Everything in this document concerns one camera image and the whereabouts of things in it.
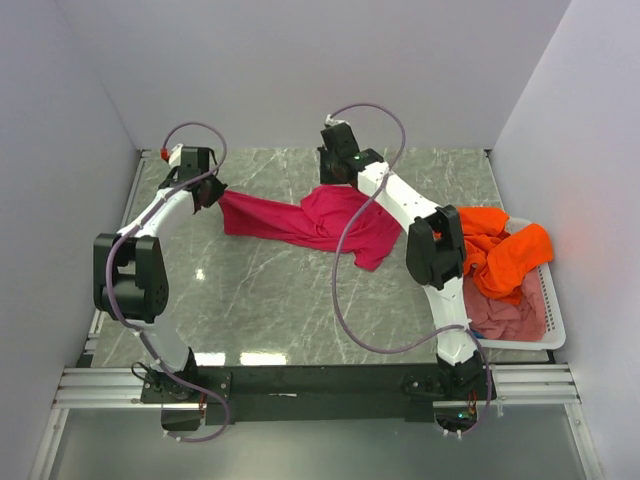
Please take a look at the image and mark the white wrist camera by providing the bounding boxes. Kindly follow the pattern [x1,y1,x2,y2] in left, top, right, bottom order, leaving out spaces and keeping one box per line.
[324,115,344,128]
[160,143,184,168]

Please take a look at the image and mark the orange t shirt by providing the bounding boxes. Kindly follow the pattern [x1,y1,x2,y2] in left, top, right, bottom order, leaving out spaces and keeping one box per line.
[458,207,554,305]

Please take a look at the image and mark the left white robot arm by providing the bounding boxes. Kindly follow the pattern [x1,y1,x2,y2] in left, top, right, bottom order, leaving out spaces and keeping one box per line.
[93,144,227,402]

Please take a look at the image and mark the salmon pink t shirt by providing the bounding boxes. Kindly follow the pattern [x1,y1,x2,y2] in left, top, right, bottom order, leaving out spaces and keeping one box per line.
[463,271,546,342]

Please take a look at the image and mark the magenta t shirt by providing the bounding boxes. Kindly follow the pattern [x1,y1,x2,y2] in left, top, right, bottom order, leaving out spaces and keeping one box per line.
[219,185,402,271]

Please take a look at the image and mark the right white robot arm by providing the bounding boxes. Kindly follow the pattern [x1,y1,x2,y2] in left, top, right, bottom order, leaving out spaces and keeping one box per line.
[318,118,493,399]

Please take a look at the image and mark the aluminium frame rail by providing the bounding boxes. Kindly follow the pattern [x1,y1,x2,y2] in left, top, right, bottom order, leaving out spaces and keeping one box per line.
[29,364,604,479]

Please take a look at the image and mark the white plastic laundry basket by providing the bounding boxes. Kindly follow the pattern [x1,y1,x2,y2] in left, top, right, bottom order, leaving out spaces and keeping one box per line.
[460,207,564,351]

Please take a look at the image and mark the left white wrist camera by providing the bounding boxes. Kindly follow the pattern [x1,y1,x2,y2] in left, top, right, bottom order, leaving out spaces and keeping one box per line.
[160,143,184,168]

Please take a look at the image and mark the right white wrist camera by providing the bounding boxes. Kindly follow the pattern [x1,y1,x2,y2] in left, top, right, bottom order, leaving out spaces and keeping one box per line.
[324,115,344,128]

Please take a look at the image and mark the black base beam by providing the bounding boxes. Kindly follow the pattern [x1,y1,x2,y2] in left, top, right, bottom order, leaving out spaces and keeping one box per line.
[140,359,496,430]

